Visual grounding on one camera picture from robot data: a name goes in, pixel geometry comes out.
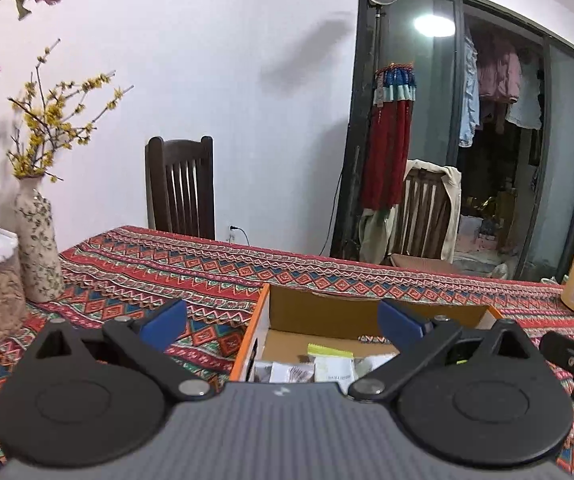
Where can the cardboard box on floor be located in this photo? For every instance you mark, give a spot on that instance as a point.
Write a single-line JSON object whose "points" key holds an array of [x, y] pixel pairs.
{"points": [[417, 261]]}

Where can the floral ceramic vase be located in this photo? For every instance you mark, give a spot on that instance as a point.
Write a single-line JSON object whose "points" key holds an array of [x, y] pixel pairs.
{"points": [[39, 250]]}

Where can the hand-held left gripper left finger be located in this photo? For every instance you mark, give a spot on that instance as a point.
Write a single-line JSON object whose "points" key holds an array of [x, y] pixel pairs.
{"points": [[164, 322]]}

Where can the orange cardboard box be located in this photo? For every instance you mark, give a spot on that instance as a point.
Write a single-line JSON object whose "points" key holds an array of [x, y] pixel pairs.
{"points": [[317, 310]]}

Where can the dark sliding glass door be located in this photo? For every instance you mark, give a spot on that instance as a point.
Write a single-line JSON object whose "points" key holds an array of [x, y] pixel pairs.
{"points": [[354, 160]]}

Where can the white hanging garment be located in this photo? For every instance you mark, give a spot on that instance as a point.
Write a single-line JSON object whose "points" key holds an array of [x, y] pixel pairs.
{"points": [[524, 105]]}

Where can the wall outlet with plug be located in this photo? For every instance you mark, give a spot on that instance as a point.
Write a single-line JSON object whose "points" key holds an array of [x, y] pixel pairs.
{"points": [[233, 234]]}

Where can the pink hanging clothes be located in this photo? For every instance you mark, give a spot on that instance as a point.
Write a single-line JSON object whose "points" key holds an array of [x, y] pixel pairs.
{"points": [[499, 75]]}

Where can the chair with draped cloth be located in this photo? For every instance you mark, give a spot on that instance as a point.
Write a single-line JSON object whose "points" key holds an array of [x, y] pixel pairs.
{"points": [[451, 210]]}

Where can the dark wooden chair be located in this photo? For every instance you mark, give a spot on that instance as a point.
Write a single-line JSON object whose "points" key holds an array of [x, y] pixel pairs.
{"points": [[182, 185]]}

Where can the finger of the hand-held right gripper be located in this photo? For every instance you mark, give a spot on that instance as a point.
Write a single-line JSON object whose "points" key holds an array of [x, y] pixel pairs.
{"points": [[564, 350]]}

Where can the green snack packet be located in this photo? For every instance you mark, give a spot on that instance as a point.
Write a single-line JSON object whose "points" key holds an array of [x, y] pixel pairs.
{"points": [[329, 350]]}

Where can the light blue hanging shirt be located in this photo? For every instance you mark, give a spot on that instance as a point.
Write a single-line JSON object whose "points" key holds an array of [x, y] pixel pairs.
{"points": [[468, 105]]}

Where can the brown wooden chair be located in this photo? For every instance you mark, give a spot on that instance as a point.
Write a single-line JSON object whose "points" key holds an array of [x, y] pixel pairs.
{"points": [[424, 215]]}

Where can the white cracker packet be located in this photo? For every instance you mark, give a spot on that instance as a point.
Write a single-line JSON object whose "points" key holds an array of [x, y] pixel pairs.
{"points": [[334, 369], [292, 372]]}

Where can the yellow flower branches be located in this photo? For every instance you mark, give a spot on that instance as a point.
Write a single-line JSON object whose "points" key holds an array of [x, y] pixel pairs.
{"points": [[49, 120]]}

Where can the patterned red tablecloth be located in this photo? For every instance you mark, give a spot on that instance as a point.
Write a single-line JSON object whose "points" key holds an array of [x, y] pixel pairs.
{"points": [[132, 265]]}

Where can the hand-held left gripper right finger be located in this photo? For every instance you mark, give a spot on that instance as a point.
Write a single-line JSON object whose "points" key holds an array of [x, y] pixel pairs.
{"points": [[397, 325]]}

